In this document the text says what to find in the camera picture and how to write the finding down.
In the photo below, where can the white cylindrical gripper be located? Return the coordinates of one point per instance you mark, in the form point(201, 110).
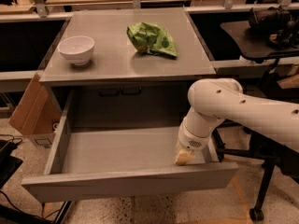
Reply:
point(192, 139)

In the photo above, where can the grey top drawer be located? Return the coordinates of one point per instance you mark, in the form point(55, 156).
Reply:
point(122, 145)

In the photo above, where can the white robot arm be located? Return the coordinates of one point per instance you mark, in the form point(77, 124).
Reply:
point(214, 100)

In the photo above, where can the grey drawer cabinet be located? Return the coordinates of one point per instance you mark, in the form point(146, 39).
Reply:
point(120, 88)

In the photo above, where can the black office chair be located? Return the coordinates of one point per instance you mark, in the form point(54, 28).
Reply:
point(272, 153)

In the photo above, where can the green chip bag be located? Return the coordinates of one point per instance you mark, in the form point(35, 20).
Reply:
point(152, 39)

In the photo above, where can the white ceramic bowl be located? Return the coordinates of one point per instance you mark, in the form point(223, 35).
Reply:
point(77, 50)

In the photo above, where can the brown cardboard box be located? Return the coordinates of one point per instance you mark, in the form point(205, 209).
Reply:
point(36, 117)

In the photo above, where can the black bag on desk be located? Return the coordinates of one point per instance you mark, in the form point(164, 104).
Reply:
point(270, 20)

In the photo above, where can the black equipment left edge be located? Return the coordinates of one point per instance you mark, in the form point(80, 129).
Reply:
point(8, 163)

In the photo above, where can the black stand with cable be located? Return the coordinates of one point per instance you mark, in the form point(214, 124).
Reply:
point(12, 214)

